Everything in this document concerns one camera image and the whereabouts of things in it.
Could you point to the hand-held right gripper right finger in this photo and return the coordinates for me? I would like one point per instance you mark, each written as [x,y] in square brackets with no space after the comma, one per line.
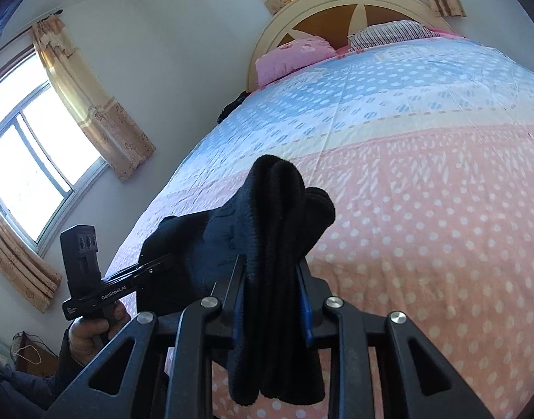
[305,314]

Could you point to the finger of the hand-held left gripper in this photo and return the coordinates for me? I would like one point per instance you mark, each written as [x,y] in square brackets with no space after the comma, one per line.
[149,266]

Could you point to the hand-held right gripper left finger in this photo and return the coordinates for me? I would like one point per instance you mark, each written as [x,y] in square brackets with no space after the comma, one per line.
[237,318]

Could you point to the black pants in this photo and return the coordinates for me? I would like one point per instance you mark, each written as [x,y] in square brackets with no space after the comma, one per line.
[271,227]

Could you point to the person's left forearm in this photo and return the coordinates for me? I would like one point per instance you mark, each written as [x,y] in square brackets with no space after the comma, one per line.
[66,371]

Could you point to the person's left hand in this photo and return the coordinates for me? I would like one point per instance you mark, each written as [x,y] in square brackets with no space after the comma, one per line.
[85,338]

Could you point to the brown wooden cabinet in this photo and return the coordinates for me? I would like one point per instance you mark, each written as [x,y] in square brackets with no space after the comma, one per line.
[42,360]

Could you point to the side window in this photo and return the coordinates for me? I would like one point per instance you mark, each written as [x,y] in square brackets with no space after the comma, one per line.
[31,161]

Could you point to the black padded jacket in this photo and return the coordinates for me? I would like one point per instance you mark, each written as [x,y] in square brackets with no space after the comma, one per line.
[13,397]

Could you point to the pink blue dotted bedspread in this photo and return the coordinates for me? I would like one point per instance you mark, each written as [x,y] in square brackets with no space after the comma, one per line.
[424,183]

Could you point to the dark cloth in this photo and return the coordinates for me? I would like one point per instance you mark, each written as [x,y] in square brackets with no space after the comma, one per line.
[232,107]

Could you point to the pink pillow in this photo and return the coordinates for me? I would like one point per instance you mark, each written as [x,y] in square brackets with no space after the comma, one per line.
[288,59]

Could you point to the striped pillow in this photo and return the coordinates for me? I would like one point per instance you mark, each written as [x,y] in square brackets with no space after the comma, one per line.
[389,35]

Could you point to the cream wooden headboard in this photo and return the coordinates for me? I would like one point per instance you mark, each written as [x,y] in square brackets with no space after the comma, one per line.
[319,22]

